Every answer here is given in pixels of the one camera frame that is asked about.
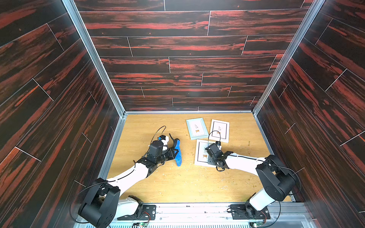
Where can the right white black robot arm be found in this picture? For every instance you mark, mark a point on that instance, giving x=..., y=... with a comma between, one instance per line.
x=277, y=180

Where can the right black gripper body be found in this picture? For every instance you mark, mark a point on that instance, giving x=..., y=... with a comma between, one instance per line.
x=218, y=159

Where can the blue microfiber cloth black trim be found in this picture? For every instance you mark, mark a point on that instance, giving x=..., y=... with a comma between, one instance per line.
x=176, y=151

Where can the light blue picture frame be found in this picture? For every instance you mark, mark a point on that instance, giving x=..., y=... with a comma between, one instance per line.
x=197, y=128

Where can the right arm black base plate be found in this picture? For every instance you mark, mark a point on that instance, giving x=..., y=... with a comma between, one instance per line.
x=241, y=211

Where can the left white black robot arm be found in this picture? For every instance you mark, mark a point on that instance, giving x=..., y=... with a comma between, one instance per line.
x=101, y=203

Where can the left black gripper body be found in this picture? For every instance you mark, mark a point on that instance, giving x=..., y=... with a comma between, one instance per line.
x=166, y=156

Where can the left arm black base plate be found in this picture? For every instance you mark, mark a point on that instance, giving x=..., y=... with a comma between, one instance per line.
x=144, y=213

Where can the cream white picture frame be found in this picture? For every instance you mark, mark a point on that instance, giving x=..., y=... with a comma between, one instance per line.
x=201, y=156

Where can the white picture frame black border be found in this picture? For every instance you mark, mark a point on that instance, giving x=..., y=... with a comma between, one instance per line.
x=220, y=131

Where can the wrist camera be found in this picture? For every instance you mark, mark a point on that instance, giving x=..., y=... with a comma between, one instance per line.
x=158, y=147
x=214, y=150

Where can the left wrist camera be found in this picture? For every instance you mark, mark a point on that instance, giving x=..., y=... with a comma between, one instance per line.
x=158, y=147

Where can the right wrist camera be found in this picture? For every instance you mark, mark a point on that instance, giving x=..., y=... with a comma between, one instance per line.
x=214, y=150

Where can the aluminium front rail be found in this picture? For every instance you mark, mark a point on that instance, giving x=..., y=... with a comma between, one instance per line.
x=215, y=215

